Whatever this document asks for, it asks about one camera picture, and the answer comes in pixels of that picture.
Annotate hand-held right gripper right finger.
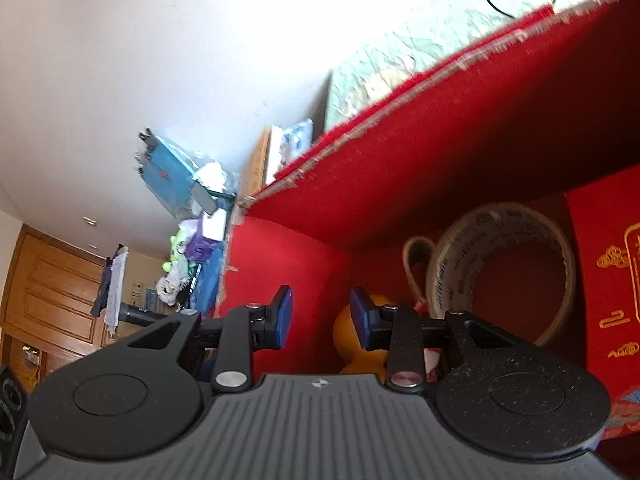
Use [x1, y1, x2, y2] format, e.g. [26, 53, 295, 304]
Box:
[349, 287, 531, 395]

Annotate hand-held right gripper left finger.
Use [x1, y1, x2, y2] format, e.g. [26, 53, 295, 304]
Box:
[107, 285, 293, 395]

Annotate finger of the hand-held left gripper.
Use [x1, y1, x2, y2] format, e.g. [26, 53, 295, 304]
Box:
[119, 302, 173, 329]

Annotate brown gourd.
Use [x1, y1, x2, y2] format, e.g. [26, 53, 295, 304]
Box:
[332, 294, 393, 376]

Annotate brown leather strap loop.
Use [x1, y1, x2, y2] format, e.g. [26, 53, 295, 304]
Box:
[402, 237, 437, 312]

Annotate grey printed tape roll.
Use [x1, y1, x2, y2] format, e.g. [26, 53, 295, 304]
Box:
[425, 201, 577, 347]

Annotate red cardboard box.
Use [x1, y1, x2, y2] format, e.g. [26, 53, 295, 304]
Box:
[215, 0, 640, 480]

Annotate small red gift box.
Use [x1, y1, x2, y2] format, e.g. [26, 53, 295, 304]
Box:
[565, 165, 640, 461]

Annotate white fluffy toy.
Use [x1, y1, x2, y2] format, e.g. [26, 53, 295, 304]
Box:
[156, 277, 182, 307]

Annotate hanging clothes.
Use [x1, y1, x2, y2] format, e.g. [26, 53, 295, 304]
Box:
[90, 244, 131, 334]

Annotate green toy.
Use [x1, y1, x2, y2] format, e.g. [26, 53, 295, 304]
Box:
[160, 232, 189, 272]

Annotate blue checkered cloth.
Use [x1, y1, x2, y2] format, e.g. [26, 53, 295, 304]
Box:
[189, 250, 227, 312]

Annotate purple plastic wrapper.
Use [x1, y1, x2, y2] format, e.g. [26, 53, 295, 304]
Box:
[187, 235, 217, 264]

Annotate wooden door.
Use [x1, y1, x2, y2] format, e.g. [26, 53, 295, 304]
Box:
[0, 225, 109, 377]

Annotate white tissue pack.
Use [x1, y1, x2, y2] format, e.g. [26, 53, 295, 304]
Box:
[200, 209, 229, 241]

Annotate small dark screen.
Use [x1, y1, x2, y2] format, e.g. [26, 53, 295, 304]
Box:
[192, 185, 219, 216]

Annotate blue packet in plastic bag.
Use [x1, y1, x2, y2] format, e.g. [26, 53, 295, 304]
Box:
[136, 129, 202, 212]

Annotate blue white booklet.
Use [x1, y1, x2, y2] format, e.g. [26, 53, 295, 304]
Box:
[274, 119, 315, 172]

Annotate pale green quilt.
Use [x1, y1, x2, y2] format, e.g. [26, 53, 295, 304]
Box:
[325, 0, 636, 132]

